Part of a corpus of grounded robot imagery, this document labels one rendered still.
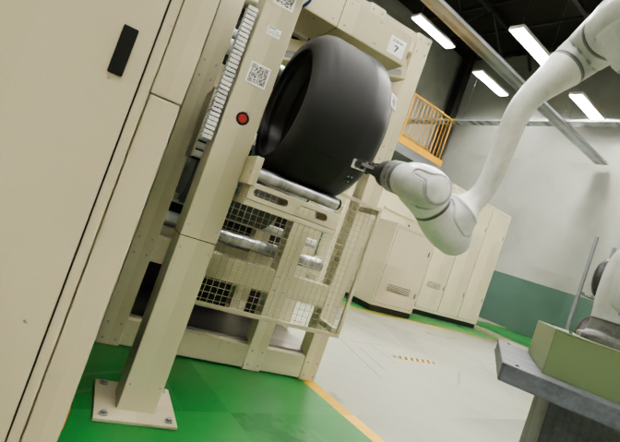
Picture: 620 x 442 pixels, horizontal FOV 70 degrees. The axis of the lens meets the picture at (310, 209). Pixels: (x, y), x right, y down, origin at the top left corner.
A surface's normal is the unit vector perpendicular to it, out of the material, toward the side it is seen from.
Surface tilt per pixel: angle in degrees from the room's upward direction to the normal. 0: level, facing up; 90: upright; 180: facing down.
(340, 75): 72
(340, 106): 90
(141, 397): 90
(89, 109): 90
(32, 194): 90
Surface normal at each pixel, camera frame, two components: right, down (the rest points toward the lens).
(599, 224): -0.75, -0.29
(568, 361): -0.37, -0.17
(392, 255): 0.57, 0.17
